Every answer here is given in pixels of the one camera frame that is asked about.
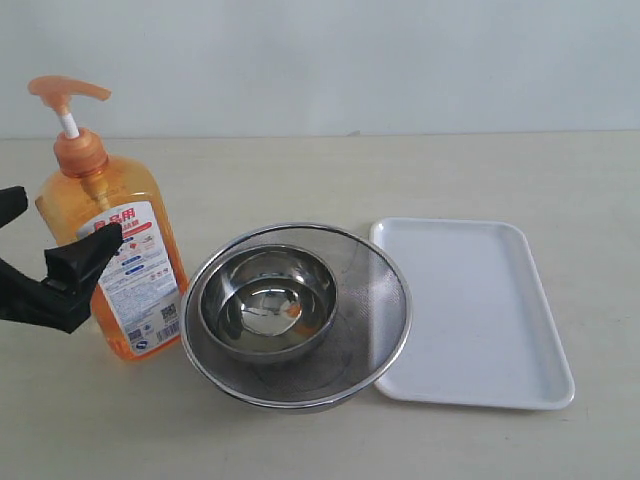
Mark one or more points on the white rectangular plastic tray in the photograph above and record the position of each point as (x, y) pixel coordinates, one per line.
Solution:
(482, 333)

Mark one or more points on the small stainless steel bowl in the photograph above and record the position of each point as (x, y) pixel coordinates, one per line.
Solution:
(269, 304)

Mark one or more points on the steel mesh strainer basket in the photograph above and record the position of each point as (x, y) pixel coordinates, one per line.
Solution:
(370, 329)

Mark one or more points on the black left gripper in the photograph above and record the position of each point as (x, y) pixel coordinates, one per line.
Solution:
(61, 300)

